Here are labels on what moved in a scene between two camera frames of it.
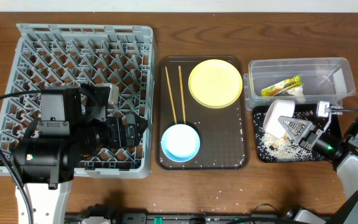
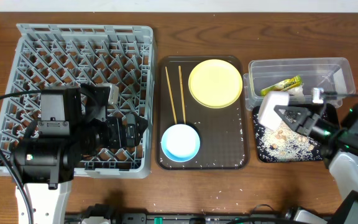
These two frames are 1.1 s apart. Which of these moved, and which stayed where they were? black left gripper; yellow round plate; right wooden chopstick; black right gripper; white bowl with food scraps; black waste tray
Moved: white bowl with food scraps; black right gripper
Stayed: yellow round plate; right wooden chopstick; black waste tray; black left gripper
